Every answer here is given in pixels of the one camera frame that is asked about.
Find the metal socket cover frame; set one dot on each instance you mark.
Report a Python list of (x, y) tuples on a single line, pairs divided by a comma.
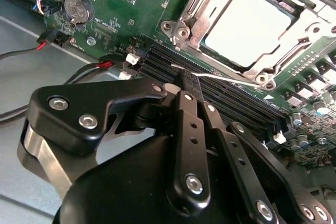
[(200, 31)]

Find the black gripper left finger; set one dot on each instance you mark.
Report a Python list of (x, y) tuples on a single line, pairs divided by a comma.
[(73, 113)]

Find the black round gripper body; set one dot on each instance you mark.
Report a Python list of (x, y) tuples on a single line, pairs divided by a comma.
[(118, 195)]

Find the silver CPU with green edge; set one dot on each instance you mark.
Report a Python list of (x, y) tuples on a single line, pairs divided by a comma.
[(249, 27)]

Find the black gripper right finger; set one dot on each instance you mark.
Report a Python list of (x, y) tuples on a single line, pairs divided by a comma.
[(237, 155)]

